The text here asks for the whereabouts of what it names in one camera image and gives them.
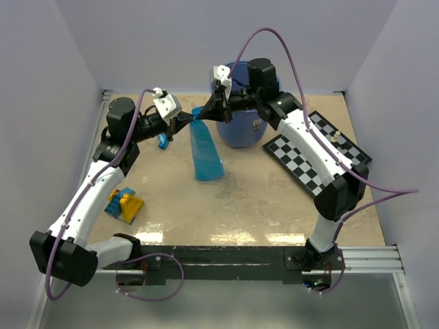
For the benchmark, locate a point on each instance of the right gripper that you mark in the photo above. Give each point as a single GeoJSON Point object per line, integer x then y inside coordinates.
{"type": "Point", "coordinates": [217, 108]}

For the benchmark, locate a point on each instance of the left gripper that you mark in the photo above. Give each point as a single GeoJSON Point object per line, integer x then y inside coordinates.
{"type": "Point", "coordinates": [175, 125]}

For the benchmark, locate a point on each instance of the aluminium frame rail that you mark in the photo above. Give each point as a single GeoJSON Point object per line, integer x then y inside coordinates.
{"type": "Point", "coordinates": [370, 260]}

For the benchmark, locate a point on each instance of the black white chessboard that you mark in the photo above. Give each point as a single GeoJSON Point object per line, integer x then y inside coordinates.
{"type": "Point", "coordinates": [312, 161]}

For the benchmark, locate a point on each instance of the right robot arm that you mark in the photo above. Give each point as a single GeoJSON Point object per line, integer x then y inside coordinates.
{"type": "Point", "coordinates": [342, 179]}

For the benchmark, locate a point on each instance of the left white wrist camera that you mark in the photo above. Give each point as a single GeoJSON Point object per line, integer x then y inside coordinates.
{"type": "Point", "coordinates": [167, 105]}

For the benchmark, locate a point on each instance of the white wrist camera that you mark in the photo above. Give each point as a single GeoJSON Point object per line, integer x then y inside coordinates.
{"type": "Point", "coordinates": [220, 76]}
{"type": "Point", "coordinates": [167, 105]}

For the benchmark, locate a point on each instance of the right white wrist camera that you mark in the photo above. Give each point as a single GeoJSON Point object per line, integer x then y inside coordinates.
{"type": "Point", "coordinates": [220, 76]}

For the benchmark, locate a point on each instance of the white chess piece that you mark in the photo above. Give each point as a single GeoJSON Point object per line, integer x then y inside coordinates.
{"type": "Point", "coordinates": [335, 136]}

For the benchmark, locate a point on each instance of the blue plastic trash bin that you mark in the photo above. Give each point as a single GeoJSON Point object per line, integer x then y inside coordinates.
{"type": "Point", "coordinates": [247, 127]}

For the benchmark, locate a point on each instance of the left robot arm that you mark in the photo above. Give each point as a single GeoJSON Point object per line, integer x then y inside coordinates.
{"type": "Point", "coordinates": [63, 251]}

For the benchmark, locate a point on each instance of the yellow blue toy block pile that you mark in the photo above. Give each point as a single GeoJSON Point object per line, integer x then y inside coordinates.
{"type": "Point", "coordinates": [124, 205]}

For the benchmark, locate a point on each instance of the blue trash bag roll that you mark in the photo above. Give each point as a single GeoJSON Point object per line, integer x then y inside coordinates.
{"type": "Point", "coordinates": [163, 142]}

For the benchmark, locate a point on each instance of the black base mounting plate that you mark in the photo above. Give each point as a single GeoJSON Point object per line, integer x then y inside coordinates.
{"type": "Point", "coordinates": [288, 264]}

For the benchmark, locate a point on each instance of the single blue trash bag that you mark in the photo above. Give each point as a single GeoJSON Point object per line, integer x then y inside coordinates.
{"type": "Point", "coordinates": [206, 160]}

